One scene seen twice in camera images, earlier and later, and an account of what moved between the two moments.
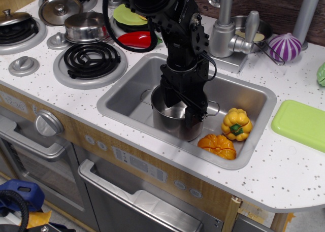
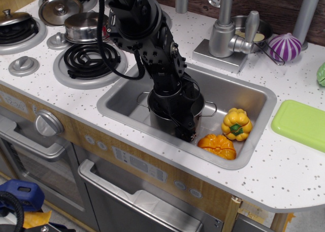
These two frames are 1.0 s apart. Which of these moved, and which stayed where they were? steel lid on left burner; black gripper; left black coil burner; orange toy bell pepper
Moved: black gripper
Stayed: orange toy bell pepper; steel lid on left burner; left black coil burner
